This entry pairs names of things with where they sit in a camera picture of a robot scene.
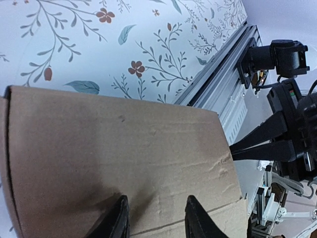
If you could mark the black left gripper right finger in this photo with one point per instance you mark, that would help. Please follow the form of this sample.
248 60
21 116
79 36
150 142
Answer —
198 224

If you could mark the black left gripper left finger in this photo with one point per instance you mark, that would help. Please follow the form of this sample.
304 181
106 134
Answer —
114 223

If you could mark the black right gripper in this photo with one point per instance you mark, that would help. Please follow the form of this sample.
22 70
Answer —
295 123

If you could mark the brown cardboard paper box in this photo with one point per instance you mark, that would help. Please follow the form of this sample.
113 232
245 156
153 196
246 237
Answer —
66 157

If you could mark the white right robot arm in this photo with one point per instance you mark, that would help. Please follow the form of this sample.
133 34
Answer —
290 59

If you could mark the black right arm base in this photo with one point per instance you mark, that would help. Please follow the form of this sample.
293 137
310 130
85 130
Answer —
252 59

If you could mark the floral patterned table mat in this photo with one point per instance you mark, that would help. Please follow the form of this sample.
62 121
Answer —
141 49

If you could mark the aluminium front rail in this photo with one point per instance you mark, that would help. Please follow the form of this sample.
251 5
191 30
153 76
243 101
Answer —
217 87

